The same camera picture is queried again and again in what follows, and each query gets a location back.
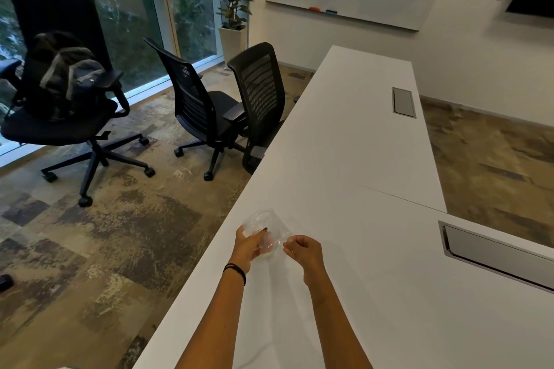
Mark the white planter pot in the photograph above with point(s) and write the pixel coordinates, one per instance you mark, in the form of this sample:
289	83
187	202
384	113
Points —
232	45

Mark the large black office chair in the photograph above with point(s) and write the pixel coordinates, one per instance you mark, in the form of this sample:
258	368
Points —
60	92

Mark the person's left forearm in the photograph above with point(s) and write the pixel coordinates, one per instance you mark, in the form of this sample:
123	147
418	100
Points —
215	320

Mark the clear plastic container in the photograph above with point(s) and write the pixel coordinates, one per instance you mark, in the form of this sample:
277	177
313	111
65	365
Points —
265	231

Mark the large glass window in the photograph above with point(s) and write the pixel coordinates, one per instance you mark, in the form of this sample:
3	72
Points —
108	14

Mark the person's right hand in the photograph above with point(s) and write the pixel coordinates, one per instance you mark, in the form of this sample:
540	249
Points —
306	255

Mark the black object on floor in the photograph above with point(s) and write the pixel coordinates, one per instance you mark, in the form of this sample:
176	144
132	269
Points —
5	282

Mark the black mesh office chair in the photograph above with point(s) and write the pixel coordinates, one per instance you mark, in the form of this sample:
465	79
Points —
259	92
203	109

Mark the black grey backpack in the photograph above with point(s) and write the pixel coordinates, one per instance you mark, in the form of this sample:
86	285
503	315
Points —
65	74

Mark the person's left hand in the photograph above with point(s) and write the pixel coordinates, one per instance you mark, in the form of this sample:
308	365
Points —
247	247

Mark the person's right forearm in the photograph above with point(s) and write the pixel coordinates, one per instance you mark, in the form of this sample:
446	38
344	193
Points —
334	324

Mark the person's right fingers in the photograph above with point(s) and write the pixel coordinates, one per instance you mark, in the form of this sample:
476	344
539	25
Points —
291	245

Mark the person's left fingers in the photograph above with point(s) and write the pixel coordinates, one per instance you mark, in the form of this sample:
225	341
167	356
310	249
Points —
259	235

